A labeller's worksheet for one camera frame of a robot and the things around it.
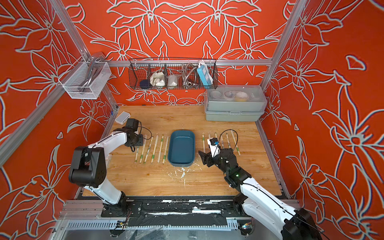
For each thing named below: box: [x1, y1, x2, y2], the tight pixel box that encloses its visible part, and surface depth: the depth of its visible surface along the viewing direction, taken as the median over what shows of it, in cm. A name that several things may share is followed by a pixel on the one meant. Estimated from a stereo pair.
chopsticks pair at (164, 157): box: [162, 136, 169, 164], surface depth 95 cm
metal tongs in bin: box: [79, 51, 105, 94], surface depth 87 cm
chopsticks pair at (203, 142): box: [202, 132, 206, 154], surface depth 101 cm
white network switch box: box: [115, 111, 131, 125], surface depth 112 cm
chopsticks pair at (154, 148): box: [151, 133, 159, 164], surface depth 97 cm
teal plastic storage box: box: [167, 129, 196, 168], surface depth 97 cm
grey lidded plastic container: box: [204, 85, 268, 122], surface depth 103 cm
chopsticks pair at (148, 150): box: [143, 136, 154, 164], surface depth 95 cm
